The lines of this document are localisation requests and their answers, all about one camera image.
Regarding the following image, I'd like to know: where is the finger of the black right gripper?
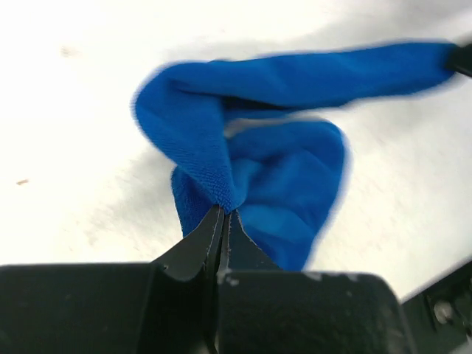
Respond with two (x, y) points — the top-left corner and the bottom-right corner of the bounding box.
(445, 43), (472, 77)

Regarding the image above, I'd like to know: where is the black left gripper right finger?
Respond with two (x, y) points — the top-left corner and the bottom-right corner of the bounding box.
(218, 213), (416, 353)

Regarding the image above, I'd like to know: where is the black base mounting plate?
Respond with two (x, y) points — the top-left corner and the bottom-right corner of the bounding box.
(402, 262), (471, 354)

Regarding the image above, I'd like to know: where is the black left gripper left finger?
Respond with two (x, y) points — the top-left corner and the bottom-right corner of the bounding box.
(1, 206), (225, 353)

